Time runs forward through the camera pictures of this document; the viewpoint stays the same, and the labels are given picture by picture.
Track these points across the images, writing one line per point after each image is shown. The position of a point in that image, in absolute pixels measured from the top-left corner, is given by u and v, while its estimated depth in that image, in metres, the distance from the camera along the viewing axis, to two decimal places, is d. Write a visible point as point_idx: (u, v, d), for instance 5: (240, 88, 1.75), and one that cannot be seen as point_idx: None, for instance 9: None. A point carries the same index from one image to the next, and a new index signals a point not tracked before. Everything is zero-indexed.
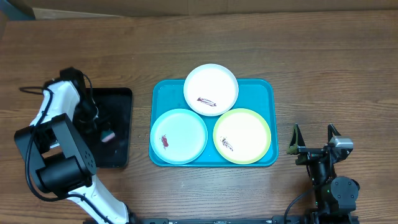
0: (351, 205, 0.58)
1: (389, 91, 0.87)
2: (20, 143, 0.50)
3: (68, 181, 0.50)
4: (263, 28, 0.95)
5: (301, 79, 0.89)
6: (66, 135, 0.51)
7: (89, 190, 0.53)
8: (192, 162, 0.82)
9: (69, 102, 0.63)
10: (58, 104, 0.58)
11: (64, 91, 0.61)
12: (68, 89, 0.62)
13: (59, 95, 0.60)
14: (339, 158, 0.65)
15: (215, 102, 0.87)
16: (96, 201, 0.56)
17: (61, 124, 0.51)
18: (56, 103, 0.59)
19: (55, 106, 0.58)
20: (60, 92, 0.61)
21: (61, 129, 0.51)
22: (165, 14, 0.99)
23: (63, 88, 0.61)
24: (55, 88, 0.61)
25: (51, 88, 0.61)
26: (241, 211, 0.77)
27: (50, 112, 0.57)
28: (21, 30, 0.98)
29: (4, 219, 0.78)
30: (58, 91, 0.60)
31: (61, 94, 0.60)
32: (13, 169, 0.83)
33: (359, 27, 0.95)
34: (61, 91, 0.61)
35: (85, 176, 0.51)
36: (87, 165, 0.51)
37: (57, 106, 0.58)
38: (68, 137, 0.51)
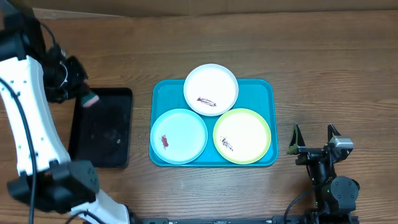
0: (351, 204, 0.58)
1: (389, 91, 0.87)
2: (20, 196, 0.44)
3: (73, 204, 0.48)
4: (263, 28, 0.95)
5: (301, 79, 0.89)
6: (73, 183, 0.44)
7: (92, 205, 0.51)
8: (192, 162, 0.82)
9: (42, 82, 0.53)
10: (41, 129, 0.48)
11: (27, 79, 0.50)
12: (32, 68, 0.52)
13: (25, 92, 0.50)
14: (339, 158, 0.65)
15: (215, 102, 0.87)
16: (99, 213, 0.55)
17: (66, 175, 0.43)
18: (37, 125, 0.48)
19: (37, 133, 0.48)
20: (23, 83, 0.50)
21: (65, 180, 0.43)
22: (165, 14, 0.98)
23: (23, 75, 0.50)
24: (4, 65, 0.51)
25: (4, 78, 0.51)
26: (241, 211, 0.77)
27: (39, 151, 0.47)
28: None
29: (4, 219, 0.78)
30: (24, 93, 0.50)
31: (31, 96, 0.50)
32: (13, 169, 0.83)
33: (359, 27, 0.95)
34: (23, 81, 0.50)
35: (89, 196, 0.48)
36: (92, 190, 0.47)
37: (42, 132, 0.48)
38: (74, 183, 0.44)
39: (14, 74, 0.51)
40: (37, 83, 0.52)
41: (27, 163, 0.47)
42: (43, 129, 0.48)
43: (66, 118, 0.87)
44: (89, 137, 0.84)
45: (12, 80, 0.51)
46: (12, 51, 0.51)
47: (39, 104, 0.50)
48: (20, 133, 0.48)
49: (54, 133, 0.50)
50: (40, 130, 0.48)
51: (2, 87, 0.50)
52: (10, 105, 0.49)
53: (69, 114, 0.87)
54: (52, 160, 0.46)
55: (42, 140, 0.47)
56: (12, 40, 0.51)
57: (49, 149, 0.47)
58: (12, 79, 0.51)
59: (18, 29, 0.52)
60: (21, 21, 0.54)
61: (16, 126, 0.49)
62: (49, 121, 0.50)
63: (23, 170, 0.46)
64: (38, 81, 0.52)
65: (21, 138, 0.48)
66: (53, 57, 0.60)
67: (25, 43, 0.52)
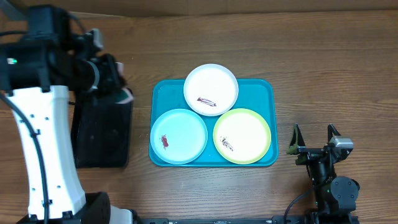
0: (351, 204, 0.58)
1: (389, 91, 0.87)
2: None
3: None
4: (263, 28, 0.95)
5: (301, 79, 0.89)
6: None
7: None
8: (192, 162, 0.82)
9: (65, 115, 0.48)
10: (59, 176, 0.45)
11: (48, 116, 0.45)
12: (55, 105, 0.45)
13: (46, 130, 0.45)
14: (339, 158, 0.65)
15: (215, 102, 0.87)
16: None
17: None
18: (52, 169, 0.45)
19: (55, 180, 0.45)
20: (46, 121, 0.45)
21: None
22: (165, 14, 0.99)
23: (46, 111, 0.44)
24: (27, 91, 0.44)
25: (24, 109, 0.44)
26: (241, 211, 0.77)
27: (53, 199, 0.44)
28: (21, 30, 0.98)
29: (4, 219, 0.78)
30: (44, 132, 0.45)
31: (51, 138, 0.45)
32: (13, 169, 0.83)
33: (359, 27, 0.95)
34: (45, 117, 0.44)
35: None
36: None
37: (60, 180, 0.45)
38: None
39: (35, 107, 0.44)
40: (60, 117, 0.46)
41: (40, 209, 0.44)
42: (61, 173, 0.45)
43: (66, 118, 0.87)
44: (89, 137, 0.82)
45: (32, 113, 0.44)
46: (33, 74, 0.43)
47: (58, 145, 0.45)
48: (35, 175, 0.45)
49: (69, 172, 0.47)
50: (57, 177, 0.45)
51: (20, 119, 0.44)
52: (27, 140, 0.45)
53: (69, 114, 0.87)
54: (66, 210, 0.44)
55: (59, 188, 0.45)
56: (33, 65, 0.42)
57: (64, 198, 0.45)
58: (32, 112, 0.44)
59: (41, 46, 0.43)
60: (50, 29, 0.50)
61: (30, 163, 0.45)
62: (66, 162, 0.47)
63: (33, 213, 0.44)
64: (60, 116, 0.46)
65: (36, 182, 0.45)
66: (67, 61, 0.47)
67: (50, 64, 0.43)
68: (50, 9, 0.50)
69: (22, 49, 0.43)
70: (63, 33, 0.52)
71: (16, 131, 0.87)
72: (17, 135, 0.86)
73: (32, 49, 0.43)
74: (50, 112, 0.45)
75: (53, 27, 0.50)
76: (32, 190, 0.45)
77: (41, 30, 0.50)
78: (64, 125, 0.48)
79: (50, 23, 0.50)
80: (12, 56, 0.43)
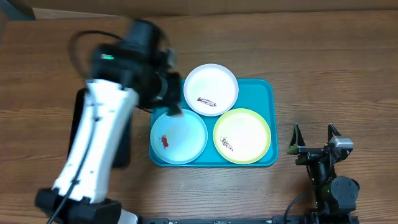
0: (351, 204, 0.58)
1: (389, 91, 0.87)
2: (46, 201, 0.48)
3: None
4: (263, 28, 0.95)
5: (301, 79, 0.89)
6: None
7: None
8: (192, 162, 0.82)
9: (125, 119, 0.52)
10: (97, 163, 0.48)
11: (114, 109, 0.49)
12: (121, 104, 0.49)
13: (107, 121, 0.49)
14: (339, 158, 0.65)
15: (215, 102, 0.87)
16: None
17: (87, 219, 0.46)
18: (93, 155, 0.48)
19: (92, 165, 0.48)
20: (109, 113, 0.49)
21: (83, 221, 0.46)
22: (165, 14, 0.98)
23: (115, 102, 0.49)
24: (107, 84, 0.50)
25: (99, 96, 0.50)
26: (241, 211, 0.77)
27: (82, 181, 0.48)
28: (20, 30, 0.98)
29: (4, 219, 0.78)
30: (101, 121, 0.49)
31: (106, 129, 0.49)
32: (13, 169, 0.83)
33: (359, 27, 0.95)
34: (111, 109, 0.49)
35: None
36: None
37: (96, 167, 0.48)
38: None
39: (107, 98, 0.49)
40: (121, 116, 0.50)
41: (66, 185, 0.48)
42: (98, 162, 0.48)
43: (66, 118, 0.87)
44: None
45: (102, 101, 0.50)
46: (119, 74, 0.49)
47: (109, 139, 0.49)
48: (79, 154, 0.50)
49: (107, 165, 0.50)
50: (94, 164, 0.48)
51: (91, 103, 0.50)
52: (87, 121, 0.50)
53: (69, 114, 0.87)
54: (86, 196, 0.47)
55: (89, 174, 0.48)
56: (124, 69, 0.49)
57: (89, 186, 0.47)
58: (103, 101, 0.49)
59: (134, 58, 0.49)
60: (143, 42, 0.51)
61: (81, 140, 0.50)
62: (109, 155, 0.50)
63: (60, 186, 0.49)
64: (121, 115, 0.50)
65: (76, 159, 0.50)
66: (150, 76, 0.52)
67: (133, 73, 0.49)
68: (150, 26, 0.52)
69: (121, 52, 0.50)
70: (154, 50, 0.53)
71: (16, 131, 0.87)
72: (17, 135, 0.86)
73: (127, 55, 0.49)
74: (115, 107, 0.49)
75: (146, 42, 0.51)
76: (69, 166, 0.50)
77: (134, 42, 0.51)
78: (120, 126, 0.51)
79: (145, 39, 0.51)
80: (109, 53, 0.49)
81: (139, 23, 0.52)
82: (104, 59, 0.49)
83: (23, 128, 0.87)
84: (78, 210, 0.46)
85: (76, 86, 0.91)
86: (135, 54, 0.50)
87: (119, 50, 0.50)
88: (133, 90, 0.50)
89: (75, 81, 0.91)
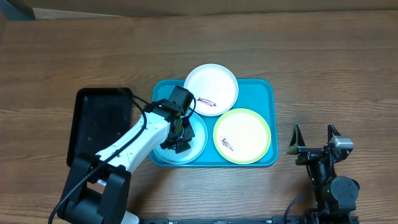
0: (351, 204, 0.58)
1: (389, 91, 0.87)
2: (76, 165, 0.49)
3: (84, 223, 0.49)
4: (263, 28, 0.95)
5: (301, 79, 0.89)
6: (115, 193, 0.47)
7: None
8: (193, 162, 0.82)
9: (158, 140, 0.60)
10: (137, 150, 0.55)
11: (158, 126, 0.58)
12: (163, 129, 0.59)
13: (153, 129, 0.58)
14: (339, 158, 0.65)
15: (215, 102, 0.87)
16: None
17: (119, 183, 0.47)
18: (137, 145, 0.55)
19: (133, 149, 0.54)
20: (154, 128, 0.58)
21: (115, 186, 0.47)
22: (165, 14, 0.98)
23: (161, 122, 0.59)
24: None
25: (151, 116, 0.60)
26: (241, 211, 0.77)
27: (122, 155, 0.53)
28: (20, 30, 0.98)
29: (4, 219, 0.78)
30: (148, 128, 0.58)
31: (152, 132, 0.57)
32: (13, 169, 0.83)
33: (359, 27, 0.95)
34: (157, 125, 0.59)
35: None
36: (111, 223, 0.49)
37: (134, 151, 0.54)
38: (115, 195, 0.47)
39: (157, 119, 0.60)
40: (159, 135, 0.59)
41: (107, 154, 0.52)
42: (138, 150, 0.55)
43: (66, 118, 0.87)
44: (87, 139, 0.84)
45: (150, 120, 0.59)
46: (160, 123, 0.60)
47: (147, 143, 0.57)
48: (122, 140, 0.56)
49: (136, 161, 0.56)
50: (136, 149, 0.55)
51: (141, 120, 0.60)
52: (137, 126, 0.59)
53: (69, 114, 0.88)
54: (123, 166, 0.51)
55: (129, 154, 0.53)
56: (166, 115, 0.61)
57: (127, 162, 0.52)
58: (150, 120, 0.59)
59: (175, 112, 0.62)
60: (181, 102, 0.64)
61: (127, 134, 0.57)
62: (140, 156, 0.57)
63: (100, 155, 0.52)
64: (158, 135, 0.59)
65: (119, 142, 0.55)
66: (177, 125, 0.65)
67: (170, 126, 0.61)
68: (188, 93, 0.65)
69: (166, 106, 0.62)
70: (186, 107, 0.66)
71: (16, 131, 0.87)
72: (17, 135, 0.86)
73: (170, 111, 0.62)
74: (160, 126, 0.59)
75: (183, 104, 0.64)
76: (112, 145, 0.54)
77: (175, 102, 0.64)
78: (153, 142, 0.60)
79: (183, 101, 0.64)
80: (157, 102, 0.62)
81: (178, 88, 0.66)
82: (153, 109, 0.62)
83: (23, 128, 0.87)
84: (111, 175, 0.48)
85: (76, 86, 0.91)
86: (176, 112, 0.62)
87: (164, 104, 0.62)
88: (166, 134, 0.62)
89: (75, 81, 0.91)
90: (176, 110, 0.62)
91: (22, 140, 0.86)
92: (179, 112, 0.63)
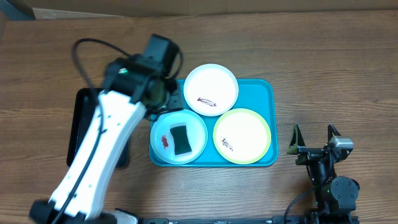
0: (351, 204, 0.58)
1: (389, 91, 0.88)
2: (38, 216, 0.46)
3: None
4: (263, 28, 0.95)
5: (301, 79, 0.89)
6: None
7: None
8: (193, 162, 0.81)
9: (128, 132, 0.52)
10: (96, 176, 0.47)
11: (120, 122, 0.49)
12: (129, 121, 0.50)
13: (112, 132, 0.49)
14: (339, 158, 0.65)
15: (215, 102, 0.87)
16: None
17: None
18: (95, 168, 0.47)
19: (91, 177, 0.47)
20: (116, 126, 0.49)
21: None
22: (165, 14, 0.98)
23: (121, 117, 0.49)
24: (115, 96, 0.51)
25: (107, 109, 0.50)
26: (241, 211, 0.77)
27: (78, 194, 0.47)
28: (20, 30, 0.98)
29: (4, 219, 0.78)
30: (107, 131, 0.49)
31: (112, 138, 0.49)
32: (13, 169, 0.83)
33: (359, 27, 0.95)
34: (117, 122, 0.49)
35: None
36: None
37: (92, 180, 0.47)
38: None
39: (116, 112, 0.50)
40: (127, 129, 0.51)
41: (62, 199, 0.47)
42: (98, 175, 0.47)
43: (67, 118, 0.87)
44: None
45: (108, 116, 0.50)
46: (134, 88, 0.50)
47: (110, 154, 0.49)
48: (79, 165, 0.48)
49: (105, 179, 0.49)
50: (94, 178, 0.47)
51: (99, 114, 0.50)
52: (93, 133, 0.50)
53: (69, 114, 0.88)
54: (83, 210, 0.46)
55: (88, 186, 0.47)
56: (137, 83, 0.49)
57: (87, 200, 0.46)
58: (110, 113, 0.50)
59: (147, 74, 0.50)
60: (160, 58, 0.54)
61: (83, 152, 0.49)
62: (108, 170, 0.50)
63: (55, 200, 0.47)
64: (124, 131, 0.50)
65: (76, 170, 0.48)
66: (155, 91, 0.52)
67: (148, 86, 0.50)
68: (168, 42, 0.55)
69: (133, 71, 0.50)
70: (168, 66, 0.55)
71: (16, 131, 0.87)
72: (17, 135, 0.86)
73: (143, 71, 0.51)
74: (124, 120, 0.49)
75: (163, 58, 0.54)
76: (67, 178, 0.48)
77: (152, 58, 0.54)
78: (124, 139, 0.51)
79: (163, 56, 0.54)
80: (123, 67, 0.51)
81: (156, 38, 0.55)
82: (118, 76, 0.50)
83: (24, 128, 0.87)
84: None
85: (77, 86, 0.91)
86: (148, 74, 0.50)
87: (135, 65, 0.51)
88: (141, 105, 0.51)
89: (75, 81, 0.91)
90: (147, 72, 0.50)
91: (22, 140, 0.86)
92: (154, 73, 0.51)
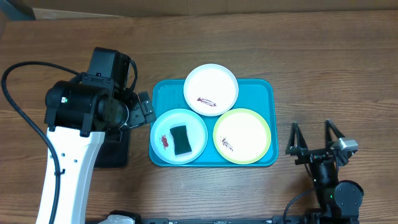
0: (354, 212, 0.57)
1: (389, 91, 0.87)
2: None
3: None
4: (263, 28, 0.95)
5: (301, 79, 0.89)
6: None
7: None
8: (192, 162, 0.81)
9: (89, 165, 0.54)
10: (67, 217, 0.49)
11: (78, 159, 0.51)
12: (86, 156, 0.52)
13: (71, 170, 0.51)
14: (346, 162, 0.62)
15: (215, 102, 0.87)
16: None
17: None
18: (64, 210, 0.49)
19: (63, 218, 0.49)
20: (73, 163, 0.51)
21: None
22: (165, 14, 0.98)
23: (77, 154, 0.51)
24: (66, 132, 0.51)
25: (59, 149, 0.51)
26: (241, 211, 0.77)
27: None
28: (20, 30, 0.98)
29: (4, 219, 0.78)
30: (66, 172, 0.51)
31: (73, 176, 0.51)
32: (13, 169, 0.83)
33: (359, 27, 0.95)
34: (74, 160, 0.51)
35: None
36: None
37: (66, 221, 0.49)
38: None
39: (69, 150, 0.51)
40: (86, 164, 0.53)
41: None
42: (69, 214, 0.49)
43: None
44: None
45: (62, 158, 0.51)
46: (81, 117, 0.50)
47: (76, 192, 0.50)
48: (45, 214, 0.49)
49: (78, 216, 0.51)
50: (65, 219, 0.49)
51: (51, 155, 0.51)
52: (50, 178, 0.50)
53: None
54: None
55: None
56: (83, 111, 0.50)
57: None
58: (64, 152, 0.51)
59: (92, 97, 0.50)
60: (109, 74, 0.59)
61: (45, 200, 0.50)
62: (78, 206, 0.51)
63: None
64: (84, 167, 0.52)
65: (43, 219, 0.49)
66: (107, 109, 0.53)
67: (97, 109, 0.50)
68: (114, 55, 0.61)
69: (74, 100, 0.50)
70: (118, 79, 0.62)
71: (16, 131, 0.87)
72: (18, 135, 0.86)
73: (85, 96, 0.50)
74: (79, 157, 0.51)
75: (112, 73, 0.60)
76: None
77: (99, 74, 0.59)
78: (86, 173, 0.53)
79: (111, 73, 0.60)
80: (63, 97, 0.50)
81: (101, 54, 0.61)
82: (61, 107, 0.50)
83: (24, 128, 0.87)
84: None
85: None
86: (92, 99, 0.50)
87: (76, 93, 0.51)
88: (94, 130, 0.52)
89: None
90: (90, 98, 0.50)
91: (22, 140, 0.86)
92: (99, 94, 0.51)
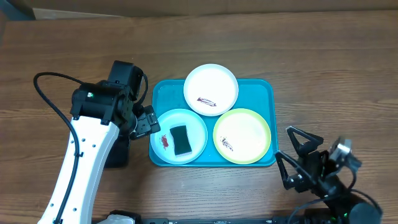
0: None
1: (389, 91, 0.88)
2: None
3: None
4: (263, 28, 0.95)
5: (301, 79, 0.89)
6: None
7: None
8: (193, 162, 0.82)
9: (106, 152, 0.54)
10: (79, 198, 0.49)
11: (96, 144, 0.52)
12: (104, 142, 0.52)
13: (89, 154, 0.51)
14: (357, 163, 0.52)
15: (215, 102, 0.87)
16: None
17: None
18: (78, 190, 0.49)
19: (76, 198, 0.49)
20: (91, 148, 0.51)
21: None
22: (165, 15, 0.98)
23: (96, 139, 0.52)
24: (87, 120, 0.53)
25: (80, 132, 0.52)
26: (241, 211, 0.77)
27: (64, 219, 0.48)
28: (20, 30, 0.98)
29: (4, 219, 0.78)
30: (84, 155, 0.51)
31: (91, 159, 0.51)
32: (13, 169, 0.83)
33: (359, 27, 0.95)
34: (92, 144, 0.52)
35: None
36: None
37: (78, 201, 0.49)
38: None
39: (89, 134, 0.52)
40: (103, 150, 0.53)
41: None
42: (83, 196, 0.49)
43: None
44: None
45: (81, 140, 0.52)
46: (103, 109, 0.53)
47: (91, 176, 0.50)
48: (60, 192, 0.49)
49: (90, 201, 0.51)
50: (78, 201, 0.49)
51: (73, 139, 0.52)
52: (69, 158, 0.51)
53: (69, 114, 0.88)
54: None
55: (73, 210, 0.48)
56: (106, 104, 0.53)
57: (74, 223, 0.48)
58: (84, 136, 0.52)
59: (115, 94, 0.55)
60: (127, 81, 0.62)
61: (62, 178, 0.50)
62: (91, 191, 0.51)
63: None
64: (101, 152, 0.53)
65: (57, 198, 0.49)
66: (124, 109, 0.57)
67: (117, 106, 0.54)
68: (132, 67, 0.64)
69: (99, 94, 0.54)
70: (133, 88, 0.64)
71: (15, 131, 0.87)
72: (17, 135, 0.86)
73: (109, 93, 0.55)
74: (98, 142, 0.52)
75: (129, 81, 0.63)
76: (50, 206, 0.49)
77: (117, 81, 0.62)
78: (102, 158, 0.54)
79: (129, 80, 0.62)
80: (89, 91, 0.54)
81: (120, 65, 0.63)
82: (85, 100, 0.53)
83: (23, 127, 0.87)
84: None
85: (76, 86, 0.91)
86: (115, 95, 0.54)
87: (100, 89, 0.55)
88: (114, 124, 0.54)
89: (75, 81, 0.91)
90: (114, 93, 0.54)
91: (22, 140, 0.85)
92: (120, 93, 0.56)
